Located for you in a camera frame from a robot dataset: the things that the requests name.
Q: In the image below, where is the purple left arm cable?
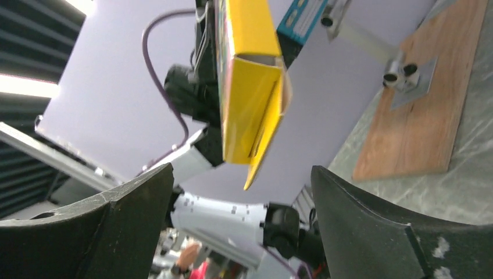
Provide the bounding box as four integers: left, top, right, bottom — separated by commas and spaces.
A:
134, 8, 197, 178

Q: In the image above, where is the wooden board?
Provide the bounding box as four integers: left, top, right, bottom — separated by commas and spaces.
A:
352, 0, 487, 181

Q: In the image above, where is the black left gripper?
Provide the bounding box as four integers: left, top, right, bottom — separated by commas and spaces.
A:
163, 0, 228, 130

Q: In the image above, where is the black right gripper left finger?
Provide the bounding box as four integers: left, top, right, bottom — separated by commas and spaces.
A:
1, 164, 174, 278

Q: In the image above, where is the yellow crayon box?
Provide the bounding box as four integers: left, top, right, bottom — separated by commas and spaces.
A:
214, 1, 292, 190

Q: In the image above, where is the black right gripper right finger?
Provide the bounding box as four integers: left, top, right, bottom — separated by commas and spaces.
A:
311, 166, 492, 278

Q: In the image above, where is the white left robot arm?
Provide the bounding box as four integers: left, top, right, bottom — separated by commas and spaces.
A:
142, 1, 330, 278

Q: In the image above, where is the metal post bracket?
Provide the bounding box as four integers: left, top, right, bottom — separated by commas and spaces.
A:
320, 1, 438, 110

